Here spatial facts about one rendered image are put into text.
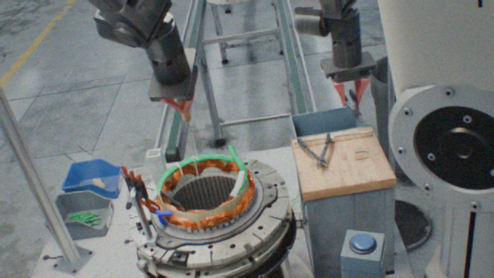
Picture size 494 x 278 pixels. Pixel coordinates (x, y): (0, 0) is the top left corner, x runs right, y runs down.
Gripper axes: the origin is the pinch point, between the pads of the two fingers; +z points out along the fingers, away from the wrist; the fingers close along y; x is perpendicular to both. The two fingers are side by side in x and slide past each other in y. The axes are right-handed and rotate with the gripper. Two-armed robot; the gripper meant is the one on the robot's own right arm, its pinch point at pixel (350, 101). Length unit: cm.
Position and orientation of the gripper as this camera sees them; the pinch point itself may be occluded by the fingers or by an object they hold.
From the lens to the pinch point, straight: 111.0
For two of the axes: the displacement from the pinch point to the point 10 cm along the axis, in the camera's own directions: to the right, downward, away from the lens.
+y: -9.8, 1.8, 0.5
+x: 0.6, 5.4, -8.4
